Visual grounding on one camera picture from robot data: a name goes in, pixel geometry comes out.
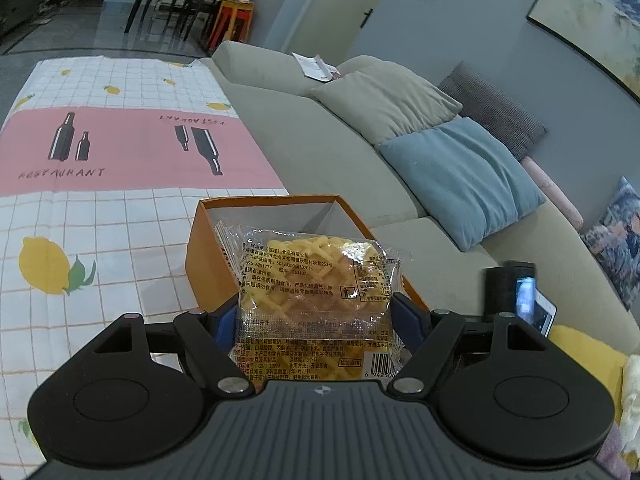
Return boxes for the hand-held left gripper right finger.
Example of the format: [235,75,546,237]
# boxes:
[385,292,568,396]

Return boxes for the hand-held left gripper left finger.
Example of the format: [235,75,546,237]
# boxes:
[67,294,256,396]

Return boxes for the orange cardboard box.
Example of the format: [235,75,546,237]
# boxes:
[185,194,431,321]

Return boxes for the yellow lattice pastry packet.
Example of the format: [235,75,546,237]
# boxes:
[215,222,413,393]

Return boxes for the black cylindrical device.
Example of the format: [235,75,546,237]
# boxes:
[486,260,537,323]

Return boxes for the printed pink and white tablecloth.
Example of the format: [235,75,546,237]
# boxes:
[0,55,291,466]

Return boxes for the light blue cushion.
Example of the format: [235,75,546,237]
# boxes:
[378,116,547,252]

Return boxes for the yellow blanket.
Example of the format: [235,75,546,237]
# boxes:
[547,324,628,426]

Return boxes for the beige sofa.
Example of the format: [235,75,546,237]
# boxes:
[197,40,640,341]

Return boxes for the pink bolster cushion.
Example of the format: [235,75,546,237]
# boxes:
[520,156,585,231]

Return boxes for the beige cushion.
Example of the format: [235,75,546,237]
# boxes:
[309,71,463,147]

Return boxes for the blue printed cushion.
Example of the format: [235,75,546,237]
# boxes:
[580,176,640,311]

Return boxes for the grey textured cushion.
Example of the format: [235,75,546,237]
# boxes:
[437,61,548,161]

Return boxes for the white papers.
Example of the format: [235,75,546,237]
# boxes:
[291,52,343,82]

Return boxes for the red plastic stool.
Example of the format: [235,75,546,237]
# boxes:
[207,0,255,56]

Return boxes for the black dining chair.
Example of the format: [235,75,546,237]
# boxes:
[180,0,226,46]
[150,0,191,41]

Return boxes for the framed wall painting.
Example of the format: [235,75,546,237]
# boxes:
[526,0,640,95]

